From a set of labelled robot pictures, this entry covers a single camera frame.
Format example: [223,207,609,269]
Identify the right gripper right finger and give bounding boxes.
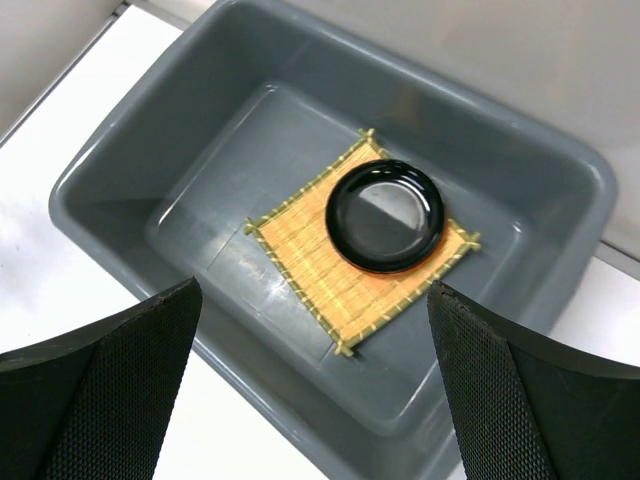
[427,281,639,479]

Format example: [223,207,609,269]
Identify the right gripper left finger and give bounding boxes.
[1,278,203,479]

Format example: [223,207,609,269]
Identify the orange plastic plate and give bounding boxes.
[349,240,445,275]

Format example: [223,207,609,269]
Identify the bamboo mat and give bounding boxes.
[245,129,481,356]

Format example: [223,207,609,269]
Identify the black plate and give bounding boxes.
[325,159,448,274]

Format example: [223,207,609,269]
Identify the grey plastic bin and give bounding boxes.
[49,1,617,479]

